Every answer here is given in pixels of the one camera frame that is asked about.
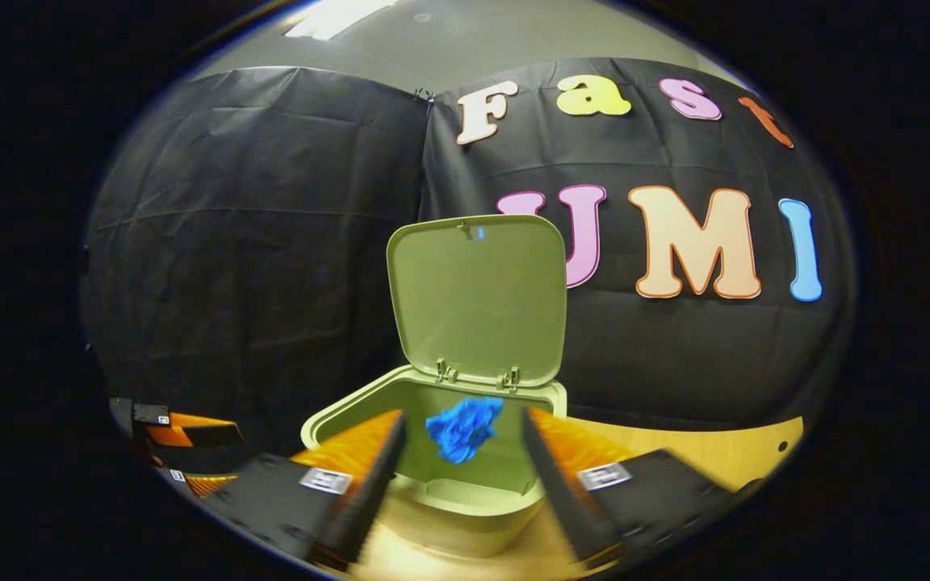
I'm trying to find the pale green garbage bin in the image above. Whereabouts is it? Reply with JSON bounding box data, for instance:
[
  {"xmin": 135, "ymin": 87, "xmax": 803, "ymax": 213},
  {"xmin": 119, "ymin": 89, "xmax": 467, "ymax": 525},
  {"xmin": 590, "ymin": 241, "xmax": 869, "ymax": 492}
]
[{"xmin": 301, "ymin": 214, "xmax": 569, "ymax": 559}]

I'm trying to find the black backdrop cloth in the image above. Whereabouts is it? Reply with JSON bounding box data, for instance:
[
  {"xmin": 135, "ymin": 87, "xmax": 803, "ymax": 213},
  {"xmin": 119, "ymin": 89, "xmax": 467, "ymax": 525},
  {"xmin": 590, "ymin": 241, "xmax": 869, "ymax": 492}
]
[{"xmin": 80, "ymin": 56, "xmax": 857, "ymax": 461}]

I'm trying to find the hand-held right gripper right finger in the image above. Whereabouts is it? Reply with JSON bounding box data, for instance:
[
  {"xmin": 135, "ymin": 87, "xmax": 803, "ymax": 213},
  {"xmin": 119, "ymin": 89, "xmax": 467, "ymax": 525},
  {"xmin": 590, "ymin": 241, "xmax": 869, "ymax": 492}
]
[{"xmin": 520, "ymin": 406, "xmax": 744, "ymax": 566}]

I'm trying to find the blue paper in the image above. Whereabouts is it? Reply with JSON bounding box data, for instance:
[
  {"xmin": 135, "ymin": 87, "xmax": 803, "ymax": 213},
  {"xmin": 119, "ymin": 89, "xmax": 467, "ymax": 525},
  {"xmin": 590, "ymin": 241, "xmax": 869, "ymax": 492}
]
[{"xmin": 425, "ymin": 395, "xmax": 505, "ymax": 466}]

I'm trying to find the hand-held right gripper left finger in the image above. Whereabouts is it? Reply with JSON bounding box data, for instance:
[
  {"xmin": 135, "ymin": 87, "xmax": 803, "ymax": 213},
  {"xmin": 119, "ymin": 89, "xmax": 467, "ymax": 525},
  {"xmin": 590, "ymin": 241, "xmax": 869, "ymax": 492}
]
[{"xmin": 200, "ymin": 408, "xmax": 409, "ymax": 570}]

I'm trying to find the ceiling light panel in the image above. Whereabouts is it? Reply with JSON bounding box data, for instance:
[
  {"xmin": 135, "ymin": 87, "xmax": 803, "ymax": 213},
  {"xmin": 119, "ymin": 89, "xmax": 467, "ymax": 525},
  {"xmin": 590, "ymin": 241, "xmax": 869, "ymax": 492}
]
[{"xmin": 283, "ymin": 0, "xmax": 401, "ymax": 41}]

